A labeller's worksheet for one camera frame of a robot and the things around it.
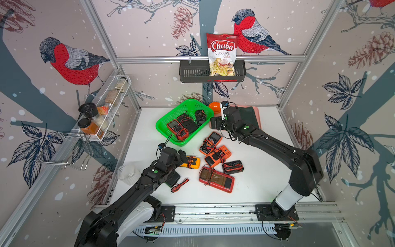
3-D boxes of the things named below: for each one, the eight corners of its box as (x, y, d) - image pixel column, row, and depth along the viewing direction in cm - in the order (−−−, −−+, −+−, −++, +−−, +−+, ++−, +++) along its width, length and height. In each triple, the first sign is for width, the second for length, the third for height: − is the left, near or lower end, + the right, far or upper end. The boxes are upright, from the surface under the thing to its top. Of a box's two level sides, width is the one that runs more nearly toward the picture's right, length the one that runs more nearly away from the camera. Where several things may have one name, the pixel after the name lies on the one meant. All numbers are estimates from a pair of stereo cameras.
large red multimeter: (197, 180, 85) (197, 178, 82) (202, 167, 90) (202, 165, 87) (231, 193, 80) (232, 192, 78) (234, 179, 85) (235, 177, 83)
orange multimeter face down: (211, 169, 88) (211, 167, 85) (203, 159, 92) (203, 156, 89) (231, 156, 94) (232, 153, 91) (223, 146, 98) (223, 143, 95)
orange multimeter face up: (198, 150, 97) (198, 148, 94) (212, 133, 105) (212, 130, 103) (207, 157, 94) (208, 154, 91) (221, 138, 102) (222, 136, 100)
